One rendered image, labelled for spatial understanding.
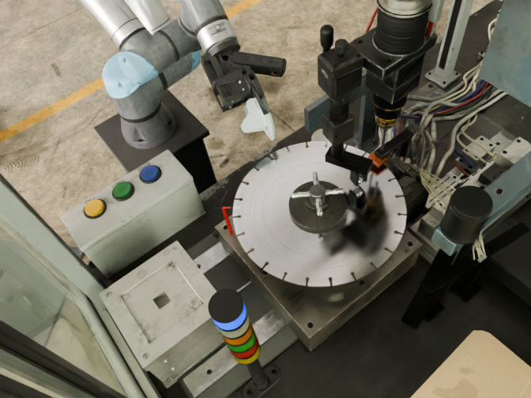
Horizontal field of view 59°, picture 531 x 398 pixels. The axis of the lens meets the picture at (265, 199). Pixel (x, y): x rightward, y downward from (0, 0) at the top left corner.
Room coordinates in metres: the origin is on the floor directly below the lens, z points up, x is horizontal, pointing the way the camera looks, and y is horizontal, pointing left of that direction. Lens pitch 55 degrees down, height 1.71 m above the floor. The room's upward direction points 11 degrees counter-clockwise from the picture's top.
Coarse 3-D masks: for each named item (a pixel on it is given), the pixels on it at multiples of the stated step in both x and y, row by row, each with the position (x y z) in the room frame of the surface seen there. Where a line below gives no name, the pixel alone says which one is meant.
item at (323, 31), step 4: (324, 24) 0.59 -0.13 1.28; (328, 24) 0.58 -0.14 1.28; (320, 28) 0.58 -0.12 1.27; (324, 28) 0.58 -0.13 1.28; (328, 28) 0.57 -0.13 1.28; (332, 28) 0.57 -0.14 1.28; (320, 32) 0.58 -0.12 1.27; (324, 32) 0.57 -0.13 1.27; (328, 32) 0.57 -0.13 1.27; (332, 32) 0.57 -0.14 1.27; (320, 36) 0.58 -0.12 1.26; (324, 36) 0.57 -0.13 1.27; (328, 36) 0.57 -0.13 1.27; (332, 36) 0.57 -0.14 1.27; (320, 40) 0.58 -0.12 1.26; (324, 40) 0.57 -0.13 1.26; (328, 40) 0.57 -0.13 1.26; (332, 40) 0.57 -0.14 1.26; (324, 44) 0.57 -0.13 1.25; (328, 44) 0.57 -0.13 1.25; (332, 44) 0.57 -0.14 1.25; (324, 48) 0.58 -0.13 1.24; (328, 48) 0.57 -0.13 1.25
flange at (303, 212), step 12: (288, 204) 0.50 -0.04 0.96; (300, 204) 0.49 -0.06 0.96; (312, 204) 0.48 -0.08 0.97; (324, 204) 0.47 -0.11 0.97; (336, 204) 0.48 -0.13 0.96; (300, 216) 0.46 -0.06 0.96; (312, 216) 0.46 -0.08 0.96; (324, 216) 0.45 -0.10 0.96; (336, 216) 0.45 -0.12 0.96; (312, 228) 0.43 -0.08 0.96; (324, 228) 0.43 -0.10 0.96
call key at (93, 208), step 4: (92, 200) 0.64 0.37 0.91; (96, 200) 0.63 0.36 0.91; (88, 204) 0.63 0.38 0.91; (92, 204) 0.62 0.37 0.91; (96, 204) 0.62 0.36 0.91; (100, 204) 0.62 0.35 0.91; (88, 208) 0.61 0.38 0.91; (92, 208) 0.61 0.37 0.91; (96, 208) 0.61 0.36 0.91; (100, 208) 0.61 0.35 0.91; (88, 212) 0.60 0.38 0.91; (92, 212) 0.60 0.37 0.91; (96, 212) 0.60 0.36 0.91; (100, 212) 0.60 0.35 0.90
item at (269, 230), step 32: (288, 160) 0.61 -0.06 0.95; (320, 160) 0.59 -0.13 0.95; (256, 192) 0.55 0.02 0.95; (288, 192) 0.53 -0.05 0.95; (352, 192) 0.50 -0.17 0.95; (384, 192) 0.49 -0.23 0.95; (256, 224) 0.47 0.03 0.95; (288, 224) 0.46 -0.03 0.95; (352, 224) 0.43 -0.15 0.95; (384, 224) 0.42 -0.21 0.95; (256, 256) 0.40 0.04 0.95; (288, 256) 0.39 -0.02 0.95; (320, 256) 0.38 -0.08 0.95; (352, 256) 0.37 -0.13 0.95; (384, 256) 0.36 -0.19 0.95
